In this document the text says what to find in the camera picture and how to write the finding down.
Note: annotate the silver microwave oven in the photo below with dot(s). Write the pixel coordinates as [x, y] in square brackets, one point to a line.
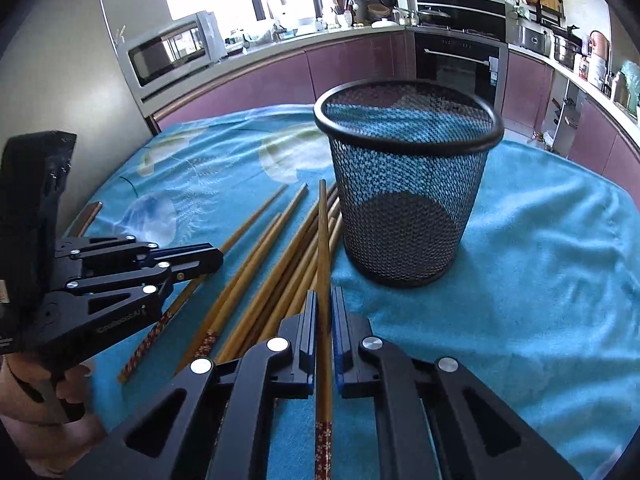
[158, 59]

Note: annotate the black built-in oven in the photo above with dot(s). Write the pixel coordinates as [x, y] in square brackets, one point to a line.
[462, 43]

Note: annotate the bamboo chopstick red floral end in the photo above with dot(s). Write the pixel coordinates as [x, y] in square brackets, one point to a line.
[323, 436]

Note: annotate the brown chair back edge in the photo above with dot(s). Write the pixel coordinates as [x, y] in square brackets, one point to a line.
[85, 218]

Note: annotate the bamboo chopstick pile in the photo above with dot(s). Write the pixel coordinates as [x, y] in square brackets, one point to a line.
[267, 324]

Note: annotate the person's left hand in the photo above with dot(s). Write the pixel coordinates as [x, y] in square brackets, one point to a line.
[33, 444]

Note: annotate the black mesh utensil holder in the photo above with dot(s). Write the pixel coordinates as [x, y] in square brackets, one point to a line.
[408, 157]

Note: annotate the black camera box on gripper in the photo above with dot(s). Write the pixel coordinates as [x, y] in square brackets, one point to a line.
[34, 171]

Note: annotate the purple kitchen cabinets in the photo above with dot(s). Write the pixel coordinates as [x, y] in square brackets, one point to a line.
[532, 91]

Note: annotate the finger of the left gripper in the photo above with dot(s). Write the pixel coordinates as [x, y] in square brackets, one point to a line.
[189, 260]
[111, 291]

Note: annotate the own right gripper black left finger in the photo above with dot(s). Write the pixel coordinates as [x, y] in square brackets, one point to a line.
[212, 421]

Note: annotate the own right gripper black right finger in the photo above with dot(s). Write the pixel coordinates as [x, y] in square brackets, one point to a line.
[434, 420]

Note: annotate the steel pot on counter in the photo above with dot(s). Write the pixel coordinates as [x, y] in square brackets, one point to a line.
[565, 50]

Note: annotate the blue printed tablecloth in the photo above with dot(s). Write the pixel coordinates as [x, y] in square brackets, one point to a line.
[541, 303]

